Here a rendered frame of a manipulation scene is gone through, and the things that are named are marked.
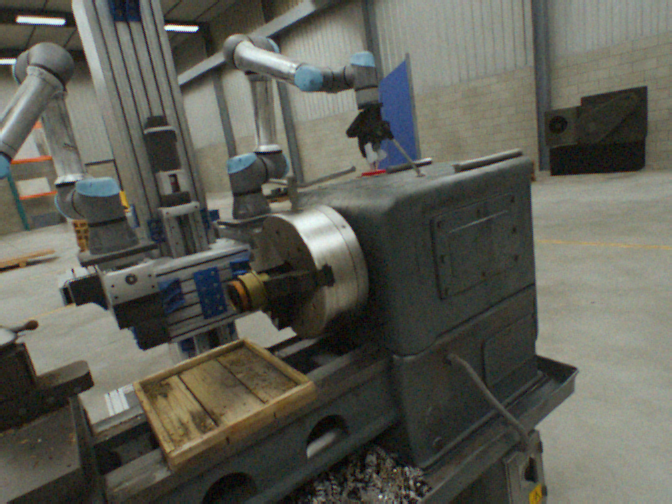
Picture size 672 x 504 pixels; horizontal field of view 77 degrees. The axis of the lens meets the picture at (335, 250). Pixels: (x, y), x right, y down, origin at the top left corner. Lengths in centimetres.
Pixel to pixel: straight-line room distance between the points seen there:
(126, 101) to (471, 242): 126
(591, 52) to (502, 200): 1002
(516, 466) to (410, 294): 68
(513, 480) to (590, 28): 1046
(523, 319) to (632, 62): 980
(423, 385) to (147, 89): 136
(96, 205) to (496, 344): 127
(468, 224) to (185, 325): 101
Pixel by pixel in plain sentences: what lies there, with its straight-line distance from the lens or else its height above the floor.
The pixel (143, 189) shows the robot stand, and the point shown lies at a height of 133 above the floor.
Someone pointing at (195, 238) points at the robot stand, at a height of 112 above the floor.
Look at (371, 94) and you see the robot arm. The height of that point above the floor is 150.
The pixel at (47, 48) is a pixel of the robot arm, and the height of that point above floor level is 178.
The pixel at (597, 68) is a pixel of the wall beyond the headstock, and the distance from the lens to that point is 1114.
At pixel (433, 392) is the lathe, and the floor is 73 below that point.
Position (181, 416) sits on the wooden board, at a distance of 100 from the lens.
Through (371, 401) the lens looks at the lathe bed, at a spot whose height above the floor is 77.
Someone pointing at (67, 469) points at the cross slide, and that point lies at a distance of 82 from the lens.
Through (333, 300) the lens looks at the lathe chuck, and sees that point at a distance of 93.
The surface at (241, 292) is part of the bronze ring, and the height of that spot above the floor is 110.
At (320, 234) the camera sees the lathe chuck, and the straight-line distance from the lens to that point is 94.
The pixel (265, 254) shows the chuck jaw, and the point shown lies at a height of 115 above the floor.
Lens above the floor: 137
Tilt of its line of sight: 14 degrees down
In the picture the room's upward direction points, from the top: 10 degrees counter-clockwise
